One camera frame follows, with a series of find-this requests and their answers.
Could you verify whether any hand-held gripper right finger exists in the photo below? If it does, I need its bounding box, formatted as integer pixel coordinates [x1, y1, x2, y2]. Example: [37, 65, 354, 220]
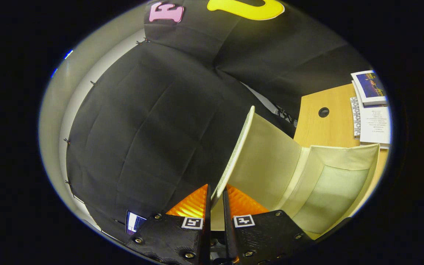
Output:
[222, 184, 314, 265]

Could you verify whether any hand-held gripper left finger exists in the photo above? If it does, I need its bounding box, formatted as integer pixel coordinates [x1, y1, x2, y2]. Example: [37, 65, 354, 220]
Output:
[126, 184, 212, 265]

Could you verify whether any cream fabric storage box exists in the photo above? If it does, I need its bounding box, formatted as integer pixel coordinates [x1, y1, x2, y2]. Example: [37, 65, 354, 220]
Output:
[210, 106, 381, 240]

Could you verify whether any white text cover book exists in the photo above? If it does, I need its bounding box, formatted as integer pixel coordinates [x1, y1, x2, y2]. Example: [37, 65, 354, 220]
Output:
[350, 96, 392, 148]

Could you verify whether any white book blue photo cover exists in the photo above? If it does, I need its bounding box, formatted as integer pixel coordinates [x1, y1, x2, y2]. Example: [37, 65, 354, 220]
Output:
[351, 70, 387, 106]

